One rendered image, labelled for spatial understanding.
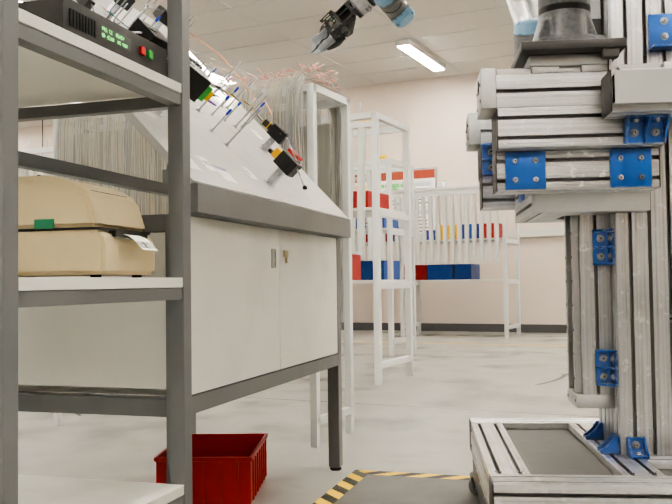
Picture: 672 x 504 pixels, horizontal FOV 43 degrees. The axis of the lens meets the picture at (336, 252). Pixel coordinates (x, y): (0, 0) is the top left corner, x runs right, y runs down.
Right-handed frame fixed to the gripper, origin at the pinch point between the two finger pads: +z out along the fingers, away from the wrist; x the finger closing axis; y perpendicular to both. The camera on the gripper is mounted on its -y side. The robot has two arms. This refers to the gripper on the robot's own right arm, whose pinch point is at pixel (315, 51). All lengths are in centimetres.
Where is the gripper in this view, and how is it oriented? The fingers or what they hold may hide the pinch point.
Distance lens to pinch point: 291.0
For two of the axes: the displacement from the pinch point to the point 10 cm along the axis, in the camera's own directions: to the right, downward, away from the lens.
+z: -7.2, 6.2, 3.1
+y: -3.6, 0.5, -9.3
